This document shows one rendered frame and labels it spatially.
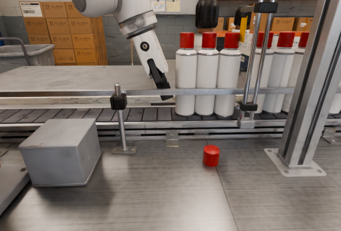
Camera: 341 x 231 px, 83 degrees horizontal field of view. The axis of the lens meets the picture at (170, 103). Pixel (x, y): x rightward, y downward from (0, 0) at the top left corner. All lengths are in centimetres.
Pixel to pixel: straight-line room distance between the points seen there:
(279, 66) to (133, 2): 37
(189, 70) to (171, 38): 452
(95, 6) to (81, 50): 353
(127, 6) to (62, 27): 357
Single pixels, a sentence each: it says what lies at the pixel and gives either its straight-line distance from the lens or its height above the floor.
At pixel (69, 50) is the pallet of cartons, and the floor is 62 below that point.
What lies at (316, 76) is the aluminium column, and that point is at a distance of 41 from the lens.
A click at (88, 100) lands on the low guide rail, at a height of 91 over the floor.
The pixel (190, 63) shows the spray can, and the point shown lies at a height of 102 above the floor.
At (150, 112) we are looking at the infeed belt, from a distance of 53.
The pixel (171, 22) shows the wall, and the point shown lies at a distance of 496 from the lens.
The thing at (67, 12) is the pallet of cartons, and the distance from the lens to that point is 394.
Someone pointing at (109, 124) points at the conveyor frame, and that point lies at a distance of 50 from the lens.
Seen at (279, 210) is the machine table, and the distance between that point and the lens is 40.
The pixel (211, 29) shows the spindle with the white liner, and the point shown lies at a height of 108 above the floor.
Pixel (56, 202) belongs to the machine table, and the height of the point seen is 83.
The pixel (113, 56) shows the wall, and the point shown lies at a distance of 529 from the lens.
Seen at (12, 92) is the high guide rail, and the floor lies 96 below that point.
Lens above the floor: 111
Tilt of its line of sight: 23 degrees down
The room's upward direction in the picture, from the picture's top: straight up
